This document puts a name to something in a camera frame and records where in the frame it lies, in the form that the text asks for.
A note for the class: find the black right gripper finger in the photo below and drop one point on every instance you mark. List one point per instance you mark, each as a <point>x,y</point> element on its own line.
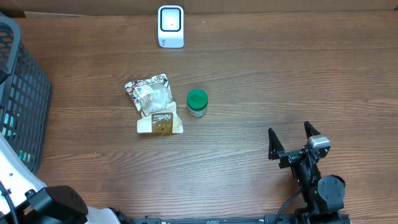
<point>310,130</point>
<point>275,146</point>

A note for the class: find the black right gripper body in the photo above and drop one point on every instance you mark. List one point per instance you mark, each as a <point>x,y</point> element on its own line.
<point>290,159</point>

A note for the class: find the green lid white jar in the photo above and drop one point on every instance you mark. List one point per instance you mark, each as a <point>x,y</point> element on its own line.
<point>197,102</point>

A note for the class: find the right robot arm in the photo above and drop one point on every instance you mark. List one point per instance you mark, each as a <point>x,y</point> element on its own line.
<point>323,196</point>

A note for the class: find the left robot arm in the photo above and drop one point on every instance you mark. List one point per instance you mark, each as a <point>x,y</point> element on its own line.
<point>26,199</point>

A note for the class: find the white barcode scanner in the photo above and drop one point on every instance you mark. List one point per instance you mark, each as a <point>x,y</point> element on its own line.
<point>170,26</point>

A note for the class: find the grey plastic mesh basket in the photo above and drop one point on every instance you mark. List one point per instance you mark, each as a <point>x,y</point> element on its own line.
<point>25,89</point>

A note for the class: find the items inside basket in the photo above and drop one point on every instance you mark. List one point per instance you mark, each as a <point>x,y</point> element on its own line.
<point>23,145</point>

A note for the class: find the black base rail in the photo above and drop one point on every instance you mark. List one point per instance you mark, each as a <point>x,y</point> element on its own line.
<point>211,220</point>

